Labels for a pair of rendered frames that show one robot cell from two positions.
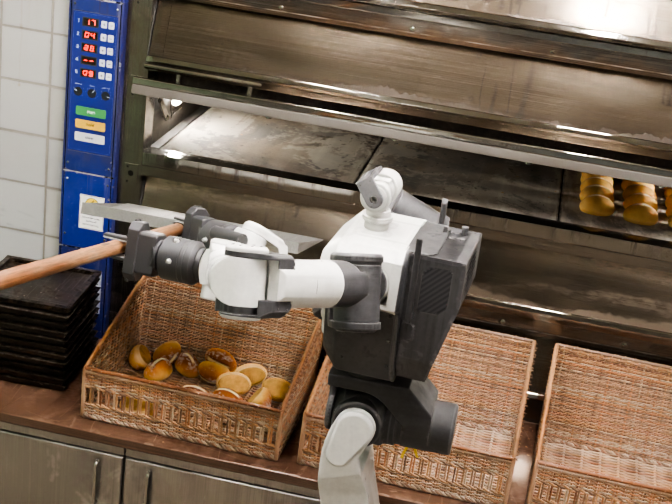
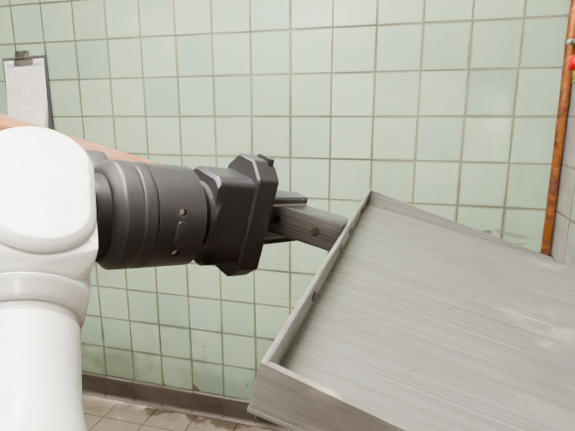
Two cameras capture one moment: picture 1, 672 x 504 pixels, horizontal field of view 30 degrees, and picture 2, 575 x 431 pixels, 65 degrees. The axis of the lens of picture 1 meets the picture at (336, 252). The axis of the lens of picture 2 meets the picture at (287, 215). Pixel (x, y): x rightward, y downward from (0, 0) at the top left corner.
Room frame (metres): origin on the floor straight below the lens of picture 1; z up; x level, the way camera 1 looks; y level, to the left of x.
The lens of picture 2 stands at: (2.83, -0.09, 1.32)
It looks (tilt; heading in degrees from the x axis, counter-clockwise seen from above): 12 degrees down; 96
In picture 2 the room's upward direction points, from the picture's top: straight up
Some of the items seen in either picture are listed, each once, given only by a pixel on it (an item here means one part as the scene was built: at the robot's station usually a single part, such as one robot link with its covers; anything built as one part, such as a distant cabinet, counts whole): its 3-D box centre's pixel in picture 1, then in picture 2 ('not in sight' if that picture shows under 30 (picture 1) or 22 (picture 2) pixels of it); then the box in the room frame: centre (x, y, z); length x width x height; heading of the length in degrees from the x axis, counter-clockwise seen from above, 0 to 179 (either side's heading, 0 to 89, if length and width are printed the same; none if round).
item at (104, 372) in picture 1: (209, 356); not in sight; (3.11, 0.31, 0.72); 0.56 x 0.49 x 0.28; 80
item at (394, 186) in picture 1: (380, 195); not in sight; (2.44, -0.08, 1.47); 0.10 x 0.07 x 0.09; 167
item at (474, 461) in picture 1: (421, 399); not in sight; (3.02, -0.28, 0.72); 0.56 x 0.49 x 0.28; 81
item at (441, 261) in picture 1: (395, 291); not in sight; (2.43, -0.14, 1.27); 0.34 x 0.30 x 0.36; 167
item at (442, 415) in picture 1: (393, 405); not in sight; (2.42, -0.17, 1.01); 0.28 x 0.13 x 0.18; 81
